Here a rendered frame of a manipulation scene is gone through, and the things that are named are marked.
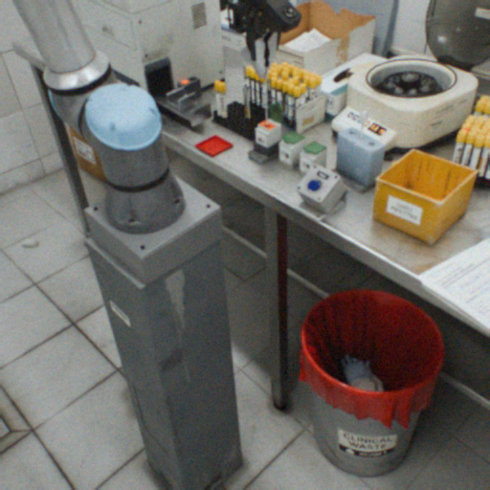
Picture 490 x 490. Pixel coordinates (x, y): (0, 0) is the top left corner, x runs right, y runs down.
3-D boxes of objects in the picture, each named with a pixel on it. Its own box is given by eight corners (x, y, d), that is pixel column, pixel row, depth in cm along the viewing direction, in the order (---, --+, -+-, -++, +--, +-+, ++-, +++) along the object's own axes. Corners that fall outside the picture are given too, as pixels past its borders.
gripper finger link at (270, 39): (258, 66, 131) (256, 23, 125) (278, 73, 127) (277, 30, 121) (249, 71, 129) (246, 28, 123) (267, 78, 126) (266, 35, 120)
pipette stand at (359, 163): (329, 173, 130) (332, 135, 124) (353, 163, 133) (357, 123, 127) (361, 193, 124) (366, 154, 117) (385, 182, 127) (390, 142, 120)
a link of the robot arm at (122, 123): (122, 196, 99) (102, 127, 89) (87, 161, 107) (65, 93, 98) (181, 168, 103) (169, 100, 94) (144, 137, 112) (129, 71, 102)
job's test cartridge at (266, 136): (256, 149, 138) (255, 125, 133) (269, 142, 140) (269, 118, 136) (267, 155, 135) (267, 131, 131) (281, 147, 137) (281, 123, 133)
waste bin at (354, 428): (271, 425, 180) (267, 329, 152) (346, 357, 198) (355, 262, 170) (374, 525, 158) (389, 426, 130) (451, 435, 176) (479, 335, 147)
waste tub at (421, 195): (369, 219, 117) (374, 178, 111) (405, 189, 124) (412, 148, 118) (432, 247, 110) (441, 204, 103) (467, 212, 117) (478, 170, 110)
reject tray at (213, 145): (194, 147, 142) (194, 144, 142) (215, 137, 146) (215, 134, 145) (212, 157, 138) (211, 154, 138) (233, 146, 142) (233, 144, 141)
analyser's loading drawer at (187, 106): (145, 100, 159) (142, 82, 155) (165, 92, 162) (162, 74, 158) (192, 126, 146) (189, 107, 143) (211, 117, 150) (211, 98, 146)
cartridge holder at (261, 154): (247, 157, 138) (247, 144, 135) (274, 142, 142) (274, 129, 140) (263, 165, 135) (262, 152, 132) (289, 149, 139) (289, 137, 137)
